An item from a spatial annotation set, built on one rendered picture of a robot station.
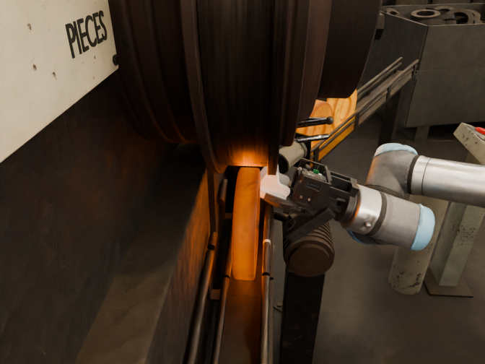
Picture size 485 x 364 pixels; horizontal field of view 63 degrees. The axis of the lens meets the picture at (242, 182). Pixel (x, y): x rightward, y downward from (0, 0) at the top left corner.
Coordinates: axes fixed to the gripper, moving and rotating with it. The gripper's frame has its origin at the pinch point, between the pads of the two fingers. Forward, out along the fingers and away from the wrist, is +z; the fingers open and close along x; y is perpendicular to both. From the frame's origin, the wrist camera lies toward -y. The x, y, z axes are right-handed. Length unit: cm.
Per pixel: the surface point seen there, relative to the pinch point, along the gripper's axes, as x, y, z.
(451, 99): -187, -7, -128
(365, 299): -42, -58, -64
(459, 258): -51, -33, -90
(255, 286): 17.7, -7.9, -5.2
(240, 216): 19.1, 5.9, 1.7
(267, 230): 9.5, -2.1, -5.1
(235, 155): 28.7, 20.0, 6.0
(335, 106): -44.1, 6.7, -21.5
